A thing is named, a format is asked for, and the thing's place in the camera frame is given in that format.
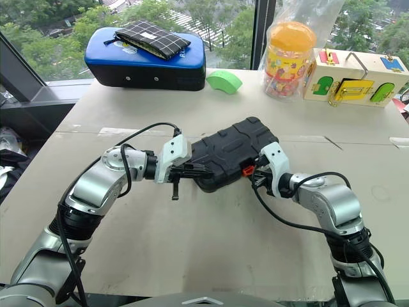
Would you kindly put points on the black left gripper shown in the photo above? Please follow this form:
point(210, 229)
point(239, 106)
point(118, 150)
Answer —
point(179, 174)

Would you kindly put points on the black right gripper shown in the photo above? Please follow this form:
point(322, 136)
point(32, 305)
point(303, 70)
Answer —
point(267, 179)

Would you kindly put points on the black plastic tool case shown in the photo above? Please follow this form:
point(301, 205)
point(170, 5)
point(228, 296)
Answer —
point(230, 150)

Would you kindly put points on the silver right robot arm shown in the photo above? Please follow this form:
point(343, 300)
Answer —
point(338, 204)

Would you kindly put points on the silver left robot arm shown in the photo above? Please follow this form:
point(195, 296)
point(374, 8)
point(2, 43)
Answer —
point(92, 185)

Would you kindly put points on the blue black padded case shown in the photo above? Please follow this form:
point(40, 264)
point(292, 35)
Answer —
point(128, 64)

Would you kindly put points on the green curved foam block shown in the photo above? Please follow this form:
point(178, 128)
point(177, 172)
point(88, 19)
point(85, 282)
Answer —
point(223, 81)

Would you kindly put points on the toy jar with orange lid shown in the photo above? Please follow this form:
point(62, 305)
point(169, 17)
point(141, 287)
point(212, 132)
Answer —
point(287, 64)

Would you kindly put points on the wooden lock puzzle box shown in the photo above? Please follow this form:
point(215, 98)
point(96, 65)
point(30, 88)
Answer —
point(348, 83)

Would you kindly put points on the black white checked pouch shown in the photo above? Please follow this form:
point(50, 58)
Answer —
point(153, 38)

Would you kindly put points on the red item at table edge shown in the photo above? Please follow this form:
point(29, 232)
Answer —
point(403, 105)

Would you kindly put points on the clear plastic bag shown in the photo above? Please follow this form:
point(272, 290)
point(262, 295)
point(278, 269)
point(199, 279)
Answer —
point(322, 16)

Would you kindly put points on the dark blue fabric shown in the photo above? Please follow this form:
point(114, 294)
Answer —
point(12, 179)

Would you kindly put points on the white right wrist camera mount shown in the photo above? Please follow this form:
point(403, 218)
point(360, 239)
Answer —
point(278, 160)

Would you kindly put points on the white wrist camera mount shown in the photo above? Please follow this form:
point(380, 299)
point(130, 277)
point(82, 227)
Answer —
point(278, 160)
point(174, 150)

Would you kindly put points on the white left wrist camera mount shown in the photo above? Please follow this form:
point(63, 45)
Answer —
point(174, 150)

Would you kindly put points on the dark vertical window post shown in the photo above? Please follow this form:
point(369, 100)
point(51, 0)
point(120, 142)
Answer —
point(263, 32)

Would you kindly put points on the dark slanted window frame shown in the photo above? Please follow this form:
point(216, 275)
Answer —
point(22, 80)

